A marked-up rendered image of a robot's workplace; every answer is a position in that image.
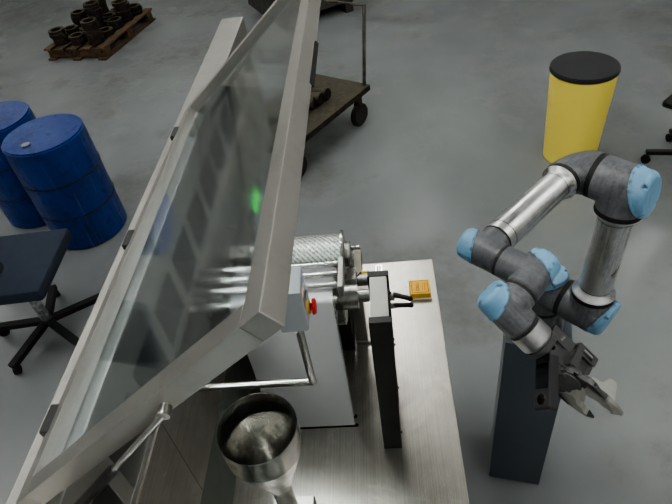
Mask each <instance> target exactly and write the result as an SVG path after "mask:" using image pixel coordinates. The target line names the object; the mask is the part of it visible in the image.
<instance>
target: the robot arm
mask: <svg viewBox="0 0 672 504"><path fill-rule="evenodd" d="M661 186H662V180H661V176H660V175H659V173H658V172H657V171H655V170H653V169H650V168H647V167H646V166H645V165H642V164H636V163H633V162H630V161H627V160H624V159H621V158H618V157H615V156H612V155H609V154H606V153H604V152H601V151H594V150H590V151H581V152H577V153H573V154H570V155H567V156H565V157H563V158H560V159H558V160H557V161H555V162H553V163H552V164H551V165H549V166H548V167H547V168H546V169H545V170H544V171H543V173H542V176H541V179H540V180H539V181H537V182H536V183H535V184H534V185H533V186H532V187H531V188H530V189H528V190H527V191H526V192H525V193H524V194H523V195H522V196H520V197H519V198H518V199H517V200H516V201H515V202H514V203H513V204H511V205H510V206H509V207H508V208H507V209H506V210H505V211H504V212H502V213H501V214H500V215H499V216H498V217H497V218H496V219H495V220H493V221H492V222H491V223H490V224H489V225H488V226H487V227H486V228H484V229H483V230H482V231H480V230H479V229H475V228H469V229H467V230H465V231H464V232H463V233H462V235H461V236H460V238H459V240H458V243H457V254H458V255H459V256H460V257H461V258H463V259H464V260H466V261H467V262H469V263H470V264H473V265H475V266H477V267H479V268H481V269H483V270H485V271H487V272H489V273H490V274H492V275H494V276H496V277H498V278H500V279H502V280H503V281H505V283H504V282H503V281H500V280H498V281H495V282H493V283H491V284H490V285H489V286H488V287H487V288H486V289H484V290H483V292H482V293H481V294H480V295H479V297H478V300H477V305H478V307H479V308H480V309H481V311H482V312H483V313H484V314H485V315H486V316H487V318H488V319H489V320H490V321H492V322H493V323H494V324H495V325H496V326H497V327H498V328H499V329H500V330H501V331H502V332H503V333H504V334H505V335H506V336H507V337H509V338H510V339H511V340H512V341H513V342H514V343H515V344H516V345H517V346H518V347H519V348H520V349H521V350H522V351H523V352H524V353H526V354H527V355H528V356H529V357H530V358H531V359H536V366H535V397H534V409H535V410H536V411H539V412H551V411H557V410H558V396H559V397H560V398H561V399H562V400H563V401H565V402H566V403H567V404H568V405H570V406H571V407H573V408H574V409H575V410H577V411H578V412H580V413H581V414H583V415H584V416H586V417H589V418H594V415H593V414H592V412H591V411H590V410H589V409H588V408H587V407H586V406H585V404H584V401H585V396H586V395H587V396H588V397H589V398H591V399H594V400H596V401H597V402H598V403H600V404H601V406H603V407H604V408H606V409H608V410H609V411H610V413H611V414H616V415H621V416H622V415H623V411H622V409H621V408H620V406H619V405H618V404H617V403H616V401H615V398H616V390H617V384H616V382H615V381H614V380H612V379H607V380H605V381H603V382H600V381H599V380H597V379H596V378H593V377H589V376H588V375H589V374H590V372H591V370H592V368H593V367H595V366H596V364H597V362H598V360H599V359H598V358H597V357H596V356H595V355H594V354H593V353H592V352H591V351H590V350H589V349H588V348H587V347H586V346H585V345H584V344H583V343H582V342H581V343H577V344H576V343H574V342H573V341H572V340H571V339H570V338H569V337H568V336H567V335H566V334H565V333H564V332H563V328H564V323H565V320H566V321H568V322H570V323H571V324H573V325H575V326H577V327H579V328H581V329H583V331H586V332H589V333H591V334H593V335H599V334H601V333H602V332H603V331H604V330H605V329H606V327H607V326H608V325H609V324H610V322H611V321H612V319H613V318H614V317H615V315H616V314H617V312H618V310H619V309H620V306H621V304H620V303H619V302H618V301H617V300H616V301H615V298H616V292H615V289H614V288H613V284H614V281H615V278H616V275H617V272H618V269H619V266H620V263H621V260H622V257H623V254H624V251H625V248H626V245H627V242H628V239H629V236H630V233H631V230H632V227H633V225H634V224H637V223H639V222H640V221H641V220H642V219H645V218H647V217H648V216H649V215H650V214H651V213H652V211H653V210H654V208H655V206H656V202H657V201H658V199H659V196H660V192H661ZM575 194H578V195H583V196H585V197H587V198H589V199H592V200H595V203H594V206H593V211H594V213H595V215H596V216H597V219H596V223H595V227H594V230H593V234H592V237H591V241H590V245H589V248H588V252H587V255H586V259H585V263H584V266H583V270H582V273H581V277H580V278H579V279H577V280H576V281H574V280H572V279H570V278H569V273H568V272H567V269H566V268H565V267H563V266H562V265H560V262H559V260H558V259H557V257H556V256H555V255H554V254H553V253H551V252H550V251H548V250H546V249H544V248H541V249H540V248H534V249H532V250H531V251H529V252H528V254H527V253H525V252H523V251H520V250H518V249H516V248H514V247H513V246H514V245H516V244H517V243H518V242H519V241H520V240H521V239H522V238H523V237H524V236H525V235H526V234H527V233H528V232H529V231H530V230H532V229H533V228H534V227H535V226H536V225H537V224H538V223H539V222H540V221H541V220H542V219H543V218H544V217H545V216H546V215H547V214H549V213H550V212H551V211H552V210H553V209H554V208H555V207H556V206H557V205H558V204H559V203H560V202H561V201H562V200H565V199H569V198H571V197H573V196H574V195H575ZM585 349H586V350H587V351H588V352H589V353H590V354H591V355H592V356H593V359H592V358H591V357H590V356H589V355H588V354H587V353H586V352H585V351H584V350H585Z"/></svg>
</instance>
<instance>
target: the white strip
mask: <svg viewBox="0 0 672 504"><path fill-rule="evenodd" d="M308 296H309V300H310V303H311V299H312V298H315V299H316V303H317V314H315V315H313V313H312V311H311V314H310V315H309V330H308V331H304V333H305V337H306V341H307V345H308V349H309V353H310V357H311V361H312V365H313V369H314V373H315V377H316V380H317V383H316V385H314V386H293V387H274V388H260V390H261V392H268V393H273V394H277V395H279V396H281V397H283V398H285V399H286V400H287V401H288V402H289V403H290V404H291V405H292V407H293V408H294V410H295V413H296V416H297V419H298V422H299V426H300V429H318V428H340V427H359V423H357V424H355V421H354V416H353V411H352V405H351V400H350V394H349V389H348V384H347V378H346V373H345V367H344V362H343V357H342V351H341V346H340V340H339V335H338V330H337V324H336V319H335V313H334V308H333V305H335V304H338V300H337V296H332V293H319V294H308ZM247 355H248V358H249V360H250V363H251V366H252V368H253V371H254V374H255V377H256V379H257V380H276V379H294V378H307V374H306V370H305V366H304V363H303V359H302V355H301V351H300V347H299V344H298V340H297V336H296V332H287V333H282V331H281V329H280V330H279V331H278V332H276V333H275V334H274V335H272V336H271V337H270V338H268V339H267V340H264V342H263V343H262V344H260V345H259V346H257V347H256V348H255V349H253V350H252V351H251V352H249V353H248V354H247Z"/></svg>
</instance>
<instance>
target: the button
mask: <svg viewBox="0 0 672 504"><path fill-rule="evenodd" d="M409 288H410V296H412V297H413V299H415V298H430V297H431V291H430V284H429V279H423V280H410V281H409Z"/></svg>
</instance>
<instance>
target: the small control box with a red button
mask: <svg viewBox="0 0 672 504"><path fill-rule="evenodd" d="M311 311H312V313H313V315H315V314H317V303H316V299H315V298H312V299H311V303H310V300H309V296H308V292H307V287H306V283H305V278H304V274H303V269H302V266H301V265H293V266H291V274H290V283H289V292H288V301H287V310H286V319H285V326H284V327H283V328H282V329H281V331H282V333H287V332H299V331H308V330H309V315H310V314H311Z"/></svg>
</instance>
